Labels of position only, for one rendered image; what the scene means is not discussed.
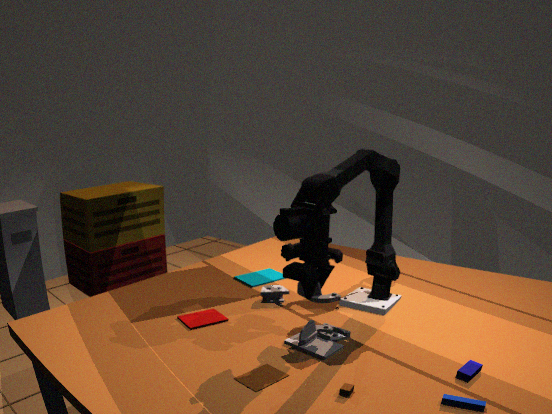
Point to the teal flat rectangular plate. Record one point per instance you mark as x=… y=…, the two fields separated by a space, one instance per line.
x=261 y=277

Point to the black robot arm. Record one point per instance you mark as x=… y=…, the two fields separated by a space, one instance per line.
x=304 y=219

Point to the blue rectangular block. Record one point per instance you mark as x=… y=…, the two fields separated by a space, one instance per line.
x=469 y=370

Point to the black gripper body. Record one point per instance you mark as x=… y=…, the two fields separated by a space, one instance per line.
x=316 y=254

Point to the blue flat bar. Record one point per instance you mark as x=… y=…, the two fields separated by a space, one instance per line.
x=463 y=402

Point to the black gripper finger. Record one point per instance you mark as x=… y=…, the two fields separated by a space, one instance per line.
x=310 y=286
x=324 y=272

